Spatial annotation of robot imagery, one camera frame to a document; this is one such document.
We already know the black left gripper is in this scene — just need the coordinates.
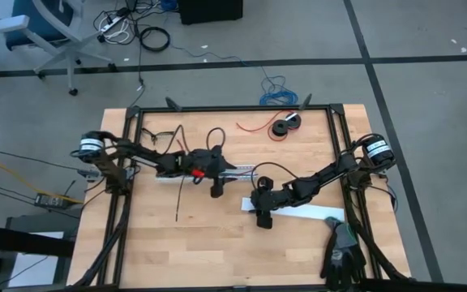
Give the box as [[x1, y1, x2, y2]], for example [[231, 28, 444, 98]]
[[187, 144, 238, 200]]

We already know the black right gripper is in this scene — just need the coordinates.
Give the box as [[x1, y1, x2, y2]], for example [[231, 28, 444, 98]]
[[247, 187, 290, 230]]

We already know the white slotted cable duct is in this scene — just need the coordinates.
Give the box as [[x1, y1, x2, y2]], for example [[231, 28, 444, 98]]
[[155, 163, 259, 183]]

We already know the white duct cover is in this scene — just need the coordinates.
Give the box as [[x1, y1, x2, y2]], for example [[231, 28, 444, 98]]
[[240, 196, 346, 222]]

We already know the black tape roll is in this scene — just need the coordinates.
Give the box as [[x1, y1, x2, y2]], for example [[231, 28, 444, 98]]
[[271, 119, 292, 138], [285, 113, 303, 131]]

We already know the black grey work glove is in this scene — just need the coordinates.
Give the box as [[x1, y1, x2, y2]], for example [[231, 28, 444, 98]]
[[319, 216, 367, 291]]

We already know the black box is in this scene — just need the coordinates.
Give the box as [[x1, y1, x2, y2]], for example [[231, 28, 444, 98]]
[[176, 0, 244, 26]]

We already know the white power strip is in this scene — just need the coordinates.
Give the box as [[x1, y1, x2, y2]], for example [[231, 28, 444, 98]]
[[98, 14, 131, 34]]

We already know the black power adapter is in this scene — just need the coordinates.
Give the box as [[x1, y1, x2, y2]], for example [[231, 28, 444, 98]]
[[33, 193, 67, 211]]

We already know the dark desk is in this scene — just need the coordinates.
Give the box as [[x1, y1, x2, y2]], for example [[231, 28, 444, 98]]
[[0, 221, 77, 292]]

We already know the grey office chair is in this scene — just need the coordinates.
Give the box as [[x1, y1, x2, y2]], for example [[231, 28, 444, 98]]
[[0, 0, 118, 97]]

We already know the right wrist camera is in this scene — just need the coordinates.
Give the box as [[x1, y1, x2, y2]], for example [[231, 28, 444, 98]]
[[256, 175, 276, 192]]

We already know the black camera cable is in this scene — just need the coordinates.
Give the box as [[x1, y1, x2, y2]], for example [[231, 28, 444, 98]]
[[205, 127, 227, 152], [250, 161, 300, 190]]

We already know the thin red wire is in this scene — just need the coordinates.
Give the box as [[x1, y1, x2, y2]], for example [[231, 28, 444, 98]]
[[235, 109, 295, 144]]

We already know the black table frame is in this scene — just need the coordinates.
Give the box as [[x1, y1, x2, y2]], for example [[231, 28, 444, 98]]
[[95, 92, 384, 291]]

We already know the blue coiled cable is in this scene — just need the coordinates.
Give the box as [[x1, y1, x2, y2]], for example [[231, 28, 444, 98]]
[[259, 74, 299, 107]]

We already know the black cable sleeve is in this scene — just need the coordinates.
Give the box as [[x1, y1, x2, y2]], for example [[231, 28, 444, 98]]
[[345, 198, 417, 285], [67, 193, 134, 290]]

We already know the black coiled cable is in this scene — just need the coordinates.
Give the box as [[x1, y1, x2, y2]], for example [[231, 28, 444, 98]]
[[139, 26, 172, 53]]

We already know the yellow floor cable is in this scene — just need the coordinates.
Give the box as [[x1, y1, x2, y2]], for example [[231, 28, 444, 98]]
[[0, 161, 85, 205]]

